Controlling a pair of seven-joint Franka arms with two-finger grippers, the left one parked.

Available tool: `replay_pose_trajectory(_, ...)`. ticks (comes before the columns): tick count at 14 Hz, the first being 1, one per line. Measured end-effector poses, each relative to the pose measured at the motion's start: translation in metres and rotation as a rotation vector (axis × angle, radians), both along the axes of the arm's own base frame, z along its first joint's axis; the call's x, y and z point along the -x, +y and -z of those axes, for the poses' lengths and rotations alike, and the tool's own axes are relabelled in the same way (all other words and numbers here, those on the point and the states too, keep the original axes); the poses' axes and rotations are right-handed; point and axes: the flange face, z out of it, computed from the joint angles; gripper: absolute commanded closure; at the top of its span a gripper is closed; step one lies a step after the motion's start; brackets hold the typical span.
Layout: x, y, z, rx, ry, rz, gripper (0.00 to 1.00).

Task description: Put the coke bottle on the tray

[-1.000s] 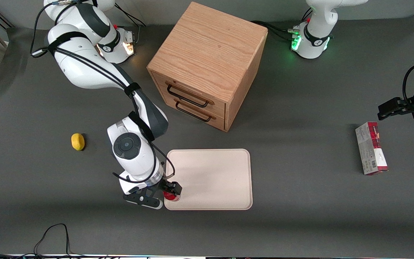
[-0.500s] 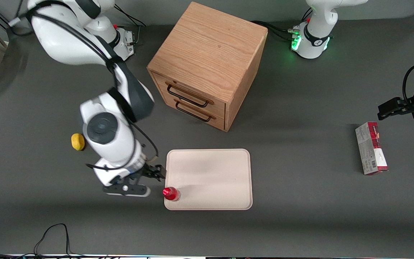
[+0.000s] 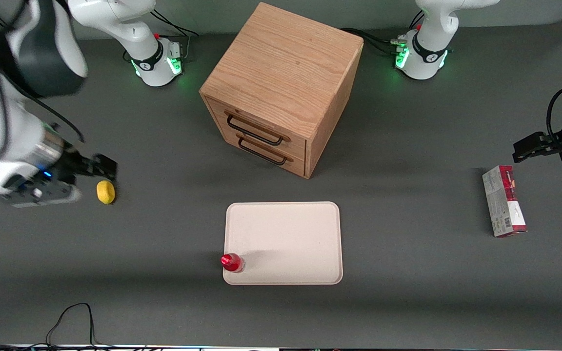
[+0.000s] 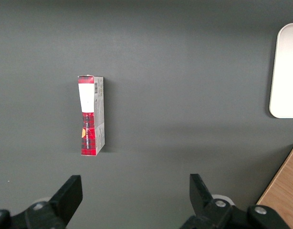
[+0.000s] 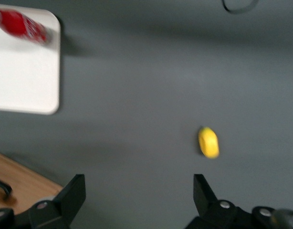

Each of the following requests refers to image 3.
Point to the wooden drawer cabinet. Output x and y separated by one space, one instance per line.
286 68

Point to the red coke bottle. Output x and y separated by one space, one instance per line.
232 263

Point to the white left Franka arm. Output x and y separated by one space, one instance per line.
430 48

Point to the grey and red carton box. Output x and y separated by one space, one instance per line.
503 202

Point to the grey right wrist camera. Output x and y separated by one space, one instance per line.
42 193

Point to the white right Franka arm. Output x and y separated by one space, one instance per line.
12 97

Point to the beige plastic tray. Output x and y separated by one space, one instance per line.
291 239

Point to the yellow lemon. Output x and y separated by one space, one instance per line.
106 192

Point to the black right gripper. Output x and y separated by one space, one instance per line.
77 165

